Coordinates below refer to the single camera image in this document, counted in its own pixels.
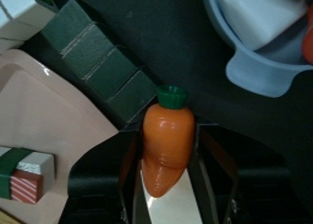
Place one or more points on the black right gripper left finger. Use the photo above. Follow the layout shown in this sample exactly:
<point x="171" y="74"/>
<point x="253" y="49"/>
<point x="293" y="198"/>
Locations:
<point x="130" y="176"/>

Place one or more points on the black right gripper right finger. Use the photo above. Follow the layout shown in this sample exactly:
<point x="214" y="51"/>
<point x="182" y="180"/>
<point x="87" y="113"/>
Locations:
<point x="211" y="179"/>

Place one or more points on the orange toy carrot green top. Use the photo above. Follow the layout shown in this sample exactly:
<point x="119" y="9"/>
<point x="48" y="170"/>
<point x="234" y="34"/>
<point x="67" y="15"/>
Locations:
<point x="167" y="142"/>

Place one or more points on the small white plate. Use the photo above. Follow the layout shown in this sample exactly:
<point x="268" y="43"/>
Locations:
<point x="173" y="203"/>

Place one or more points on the pink plastic plate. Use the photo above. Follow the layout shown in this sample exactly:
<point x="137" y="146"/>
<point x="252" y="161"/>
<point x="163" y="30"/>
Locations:
<point x="48" y="124"/>

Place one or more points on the wooden toy sushi block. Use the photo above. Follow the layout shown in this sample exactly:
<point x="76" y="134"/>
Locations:
<point x="26" y="176"/>

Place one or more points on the light blue plastic bowl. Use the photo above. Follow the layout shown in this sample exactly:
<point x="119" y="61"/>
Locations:
<point x="261" y="72"/>

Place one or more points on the dark green segmented wooden block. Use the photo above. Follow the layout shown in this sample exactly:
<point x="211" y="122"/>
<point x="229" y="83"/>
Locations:
<point x="102" y="63"/>

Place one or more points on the red orange toy piece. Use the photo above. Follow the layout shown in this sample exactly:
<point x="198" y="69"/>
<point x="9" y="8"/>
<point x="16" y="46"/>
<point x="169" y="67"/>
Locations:
<point x="308" y="41"/>

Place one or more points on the white toy carton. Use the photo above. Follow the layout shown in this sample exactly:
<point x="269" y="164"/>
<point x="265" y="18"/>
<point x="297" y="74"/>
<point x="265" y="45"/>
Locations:
<point x="261" y="17"/>

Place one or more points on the white box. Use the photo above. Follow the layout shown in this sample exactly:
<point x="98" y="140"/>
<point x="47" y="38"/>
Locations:
<point x="18" y="14"/>

